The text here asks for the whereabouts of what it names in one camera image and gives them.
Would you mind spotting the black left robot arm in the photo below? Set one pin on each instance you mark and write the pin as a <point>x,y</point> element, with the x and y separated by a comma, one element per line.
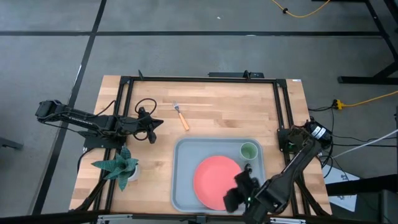
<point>93,123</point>

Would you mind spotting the green leafy plant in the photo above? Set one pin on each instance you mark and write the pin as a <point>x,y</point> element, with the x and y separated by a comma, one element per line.
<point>119,168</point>

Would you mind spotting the black aluminium table frame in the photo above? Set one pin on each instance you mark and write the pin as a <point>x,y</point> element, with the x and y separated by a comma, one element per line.
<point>202,79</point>

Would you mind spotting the black metal beam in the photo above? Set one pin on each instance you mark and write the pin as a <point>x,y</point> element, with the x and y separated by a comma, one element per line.
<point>367,184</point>

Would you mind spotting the grey plastic tray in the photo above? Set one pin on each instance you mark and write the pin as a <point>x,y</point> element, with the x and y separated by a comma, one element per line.
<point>186,174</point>

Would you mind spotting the silver aluminium post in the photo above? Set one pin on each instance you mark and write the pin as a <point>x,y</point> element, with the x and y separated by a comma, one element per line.
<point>287,220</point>
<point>115,218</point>

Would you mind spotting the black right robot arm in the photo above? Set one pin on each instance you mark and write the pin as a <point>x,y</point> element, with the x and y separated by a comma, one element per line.
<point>280,186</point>

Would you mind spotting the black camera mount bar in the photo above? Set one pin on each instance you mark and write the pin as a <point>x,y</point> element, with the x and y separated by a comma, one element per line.
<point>230,75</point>

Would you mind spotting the green cup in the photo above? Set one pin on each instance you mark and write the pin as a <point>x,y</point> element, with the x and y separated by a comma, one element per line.
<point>248,151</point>

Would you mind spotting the black table leg frame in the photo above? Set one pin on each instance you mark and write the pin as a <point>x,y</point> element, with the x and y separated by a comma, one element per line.
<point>360,80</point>

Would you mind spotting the coral red plate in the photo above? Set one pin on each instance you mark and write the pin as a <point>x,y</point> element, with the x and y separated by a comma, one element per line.
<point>211,183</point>

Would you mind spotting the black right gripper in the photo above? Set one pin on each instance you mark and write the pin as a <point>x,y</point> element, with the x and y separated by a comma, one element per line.
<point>252,183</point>

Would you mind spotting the white plant pot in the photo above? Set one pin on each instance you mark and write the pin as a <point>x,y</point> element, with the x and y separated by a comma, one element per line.
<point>136,176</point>

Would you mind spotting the white paper sheet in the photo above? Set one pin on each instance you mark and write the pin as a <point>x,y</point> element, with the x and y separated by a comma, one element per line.
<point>337,175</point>

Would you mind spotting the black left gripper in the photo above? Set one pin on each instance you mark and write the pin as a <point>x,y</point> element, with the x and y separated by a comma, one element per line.
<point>144,123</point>

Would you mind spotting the small black post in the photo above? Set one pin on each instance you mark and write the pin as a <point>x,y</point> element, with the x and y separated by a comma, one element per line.
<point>141,75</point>

